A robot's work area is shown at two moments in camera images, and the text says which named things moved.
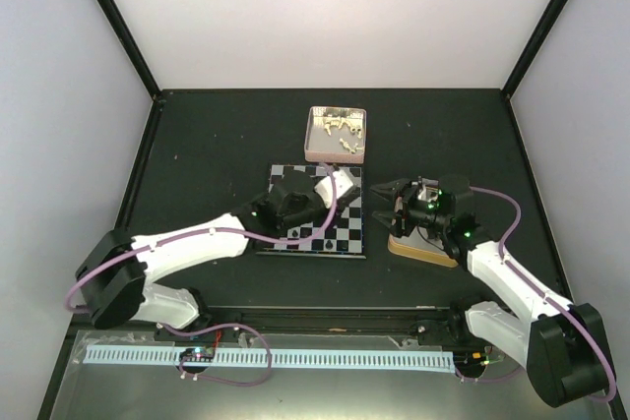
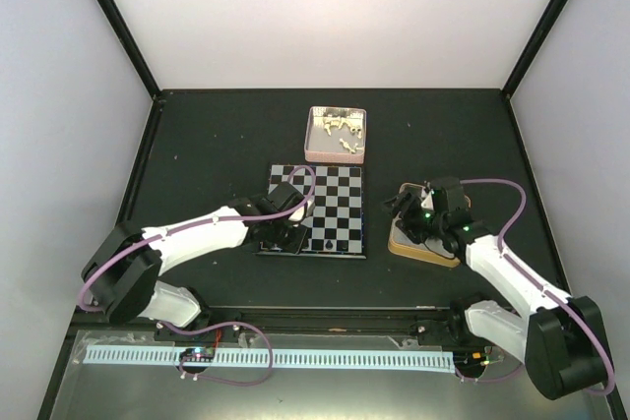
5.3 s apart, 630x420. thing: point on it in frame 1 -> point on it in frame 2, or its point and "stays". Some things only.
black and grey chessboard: (344, 239) stays
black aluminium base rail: (228, 322) stays
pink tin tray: (336, 135) stays
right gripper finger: (390, 189) -> (399, 204)
